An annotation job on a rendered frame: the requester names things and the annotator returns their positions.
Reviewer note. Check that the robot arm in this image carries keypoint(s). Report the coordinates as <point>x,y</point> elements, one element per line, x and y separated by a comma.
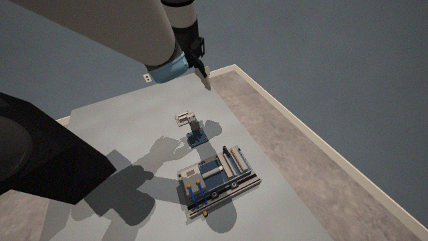
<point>139,29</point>

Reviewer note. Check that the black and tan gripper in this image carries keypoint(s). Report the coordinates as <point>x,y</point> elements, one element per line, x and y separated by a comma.
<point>194,51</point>

